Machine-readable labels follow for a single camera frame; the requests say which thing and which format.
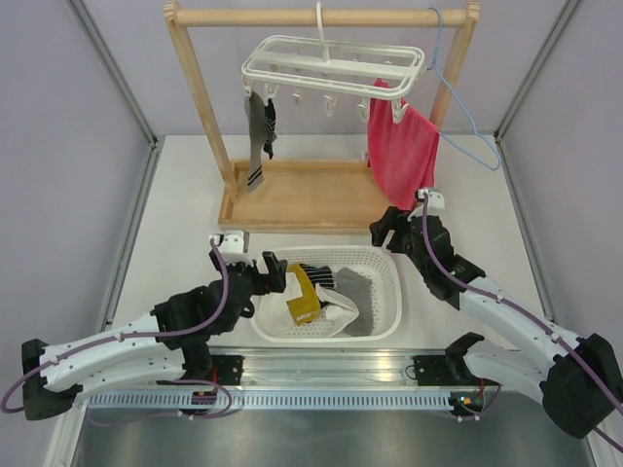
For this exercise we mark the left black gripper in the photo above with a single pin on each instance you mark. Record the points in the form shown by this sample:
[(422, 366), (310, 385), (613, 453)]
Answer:
[(274, 281)]

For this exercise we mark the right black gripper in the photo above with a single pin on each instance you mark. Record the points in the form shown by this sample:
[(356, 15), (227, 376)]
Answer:
[(393, 218)]

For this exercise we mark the yellow bear sock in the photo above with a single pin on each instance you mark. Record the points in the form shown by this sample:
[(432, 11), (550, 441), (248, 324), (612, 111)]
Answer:
[(306, 308)]

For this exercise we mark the black white-striped sock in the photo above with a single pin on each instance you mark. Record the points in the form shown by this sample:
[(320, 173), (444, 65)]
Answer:
[(323, 276), (270, 123)]

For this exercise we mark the grey striped-cuff sock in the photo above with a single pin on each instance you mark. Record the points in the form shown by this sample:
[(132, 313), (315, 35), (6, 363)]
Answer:
[(358, 289), (255, 112)]

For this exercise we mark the white sock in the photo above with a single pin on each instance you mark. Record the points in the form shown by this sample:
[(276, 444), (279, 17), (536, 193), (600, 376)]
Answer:
[(337, 311), (280, 311)]

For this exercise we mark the white plastic clip hanger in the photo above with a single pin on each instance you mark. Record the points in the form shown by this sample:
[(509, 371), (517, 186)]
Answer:
[(370, 72)]

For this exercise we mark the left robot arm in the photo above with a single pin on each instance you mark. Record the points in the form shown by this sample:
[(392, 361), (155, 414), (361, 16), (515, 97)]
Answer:
[(164, 345)]

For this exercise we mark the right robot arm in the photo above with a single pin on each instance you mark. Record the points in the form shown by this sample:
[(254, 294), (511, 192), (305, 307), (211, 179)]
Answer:
[(576, 380)]

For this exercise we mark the white perforated plastic basket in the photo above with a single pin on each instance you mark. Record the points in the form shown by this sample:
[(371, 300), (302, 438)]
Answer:
[(368, 262)]

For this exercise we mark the pink towel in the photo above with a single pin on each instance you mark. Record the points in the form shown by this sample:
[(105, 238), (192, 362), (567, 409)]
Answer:
[(402, 156)]

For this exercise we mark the wooden clothes rack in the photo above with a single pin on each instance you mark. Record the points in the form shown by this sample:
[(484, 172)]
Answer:
[(305, 196)]

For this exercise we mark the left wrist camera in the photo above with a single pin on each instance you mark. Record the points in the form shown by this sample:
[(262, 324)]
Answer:
[(233, 246)]

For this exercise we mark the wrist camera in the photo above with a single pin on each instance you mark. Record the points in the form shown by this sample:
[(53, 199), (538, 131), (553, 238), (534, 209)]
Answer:
[(430, 200), (233, 246)]

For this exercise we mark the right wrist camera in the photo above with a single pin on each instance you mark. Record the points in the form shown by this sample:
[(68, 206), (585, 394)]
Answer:
[(430, 200)]

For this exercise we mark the aluminium mounting rail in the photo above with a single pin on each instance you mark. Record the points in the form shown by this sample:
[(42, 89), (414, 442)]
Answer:
[(326, 368)]

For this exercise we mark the white slotted cable duct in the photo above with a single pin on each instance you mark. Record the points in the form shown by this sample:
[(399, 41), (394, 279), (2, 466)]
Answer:
[(428, 400)]

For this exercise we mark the blue wire hanger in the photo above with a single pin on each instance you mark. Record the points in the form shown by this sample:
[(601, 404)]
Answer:
[(435, 67)]

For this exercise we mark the right aluminium frame post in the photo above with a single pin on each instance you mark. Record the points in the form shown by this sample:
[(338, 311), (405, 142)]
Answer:
[(547, 47)]

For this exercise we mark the aluminium frame post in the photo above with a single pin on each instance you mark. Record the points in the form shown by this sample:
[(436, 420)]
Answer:
[(86, 21), (547, 47)]

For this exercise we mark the left aluminium frame post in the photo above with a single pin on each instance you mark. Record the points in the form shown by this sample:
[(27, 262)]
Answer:
[(86, 21)]

